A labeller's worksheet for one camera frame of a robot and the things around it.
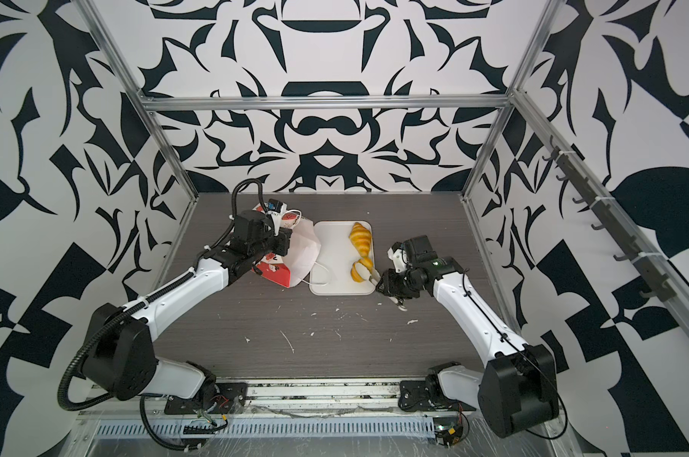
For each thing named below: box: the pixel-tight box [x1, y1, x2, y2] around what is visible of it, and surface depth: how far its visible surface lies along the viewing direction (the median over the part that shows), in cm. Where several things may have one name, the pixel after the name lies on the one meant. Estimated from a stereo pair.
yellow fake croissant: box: [348, 221, 373, 259], surface depth 104 cm
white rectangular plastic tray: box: [309, 220, 376, 297], surface depth 98 cm
